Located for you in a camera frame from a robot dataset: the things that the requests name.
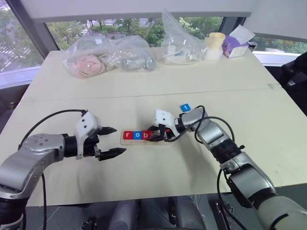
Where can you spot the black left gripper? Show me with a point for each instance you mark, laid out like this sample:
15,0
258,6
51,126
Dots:
90,147

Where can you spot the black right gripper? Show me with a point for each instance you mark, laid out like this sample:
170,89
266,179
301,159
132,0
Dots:
163,134

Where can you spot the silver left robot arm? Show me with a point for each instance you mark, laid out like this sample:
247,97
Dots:
21,165

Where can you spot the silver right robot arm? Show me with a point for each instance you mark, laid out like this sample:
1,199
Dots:
211,134

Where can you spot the red letter block b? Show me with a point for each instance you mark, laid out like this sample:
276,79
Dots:
146,135

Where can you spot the red letter block r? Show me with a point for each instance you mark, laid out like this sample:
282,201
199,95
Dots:
127,135

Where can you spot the blue letter block o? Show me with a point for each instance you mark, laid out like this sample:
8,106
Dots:
137,135

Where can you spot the wooden letter tray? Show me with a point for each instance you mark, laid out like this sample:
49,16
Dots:
134,142

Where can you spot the blue letter block t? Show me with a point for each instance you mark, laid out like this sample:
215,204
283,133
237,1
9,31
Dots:
185,107

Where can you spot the plastic bag with grey items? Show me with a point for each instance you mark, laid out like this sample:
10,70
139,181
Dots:
136,60

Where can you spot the plastic bag with pink items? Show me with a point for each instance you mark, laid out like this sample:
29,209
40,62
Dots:
88,63

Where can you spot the tall clear plastic bag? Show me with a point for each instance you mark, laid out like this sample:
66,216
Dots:
180,48

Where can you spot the pale yellow cup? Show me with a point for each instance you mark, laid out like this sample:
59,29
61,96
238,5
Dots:
214,46

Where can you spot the purple tissue box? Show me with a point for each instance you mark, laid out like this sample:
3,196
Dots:
233,46

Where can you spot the small dark round object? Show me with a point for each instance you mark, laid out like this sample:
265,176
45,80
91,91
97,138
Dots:
252,45

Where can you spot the black chair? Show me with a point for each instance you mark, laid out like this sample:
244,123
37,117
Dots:
295,79

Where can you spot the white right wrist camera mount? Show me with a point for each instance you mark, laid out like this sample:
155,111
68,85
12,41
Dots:
163,117

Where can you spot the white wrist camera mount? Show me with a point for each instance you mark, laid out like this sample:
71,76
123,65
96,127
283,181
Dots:
85,122
163,117

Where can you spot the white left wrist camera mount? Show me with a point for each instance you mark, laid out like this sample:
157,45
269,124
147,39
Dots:
85,122

